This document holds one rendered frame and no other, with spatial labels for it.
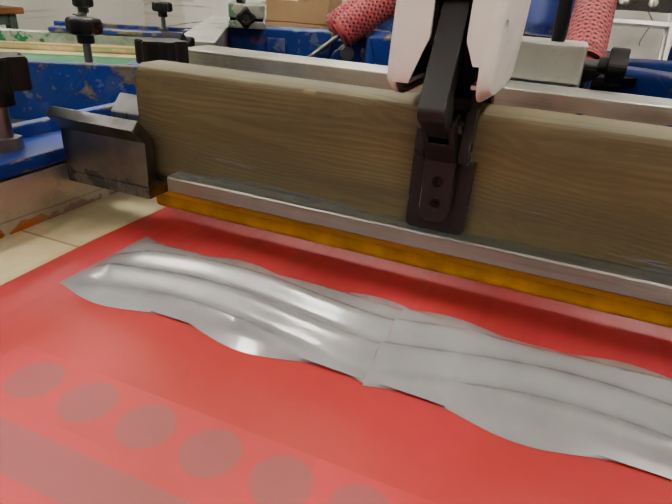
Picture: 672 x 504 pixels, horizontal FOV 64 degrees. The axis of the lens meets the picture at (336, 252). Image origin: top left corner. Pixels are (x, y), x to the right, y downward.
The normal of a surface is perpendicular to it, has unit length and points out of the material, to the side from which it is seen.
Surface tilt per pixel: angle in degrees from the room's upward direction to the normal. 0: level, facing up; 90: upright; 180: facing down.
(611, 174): 90
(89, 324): 0
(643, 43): 90
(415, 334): 33
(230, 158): 90
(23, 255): 0
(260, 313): 29
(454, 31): 61
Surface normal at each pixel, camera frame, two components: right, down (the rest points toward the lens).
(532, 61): -0.40, 0.39
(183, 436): 0.06, -0.90
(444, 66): -0.32, -0.09
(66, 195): 0.92, 0.22
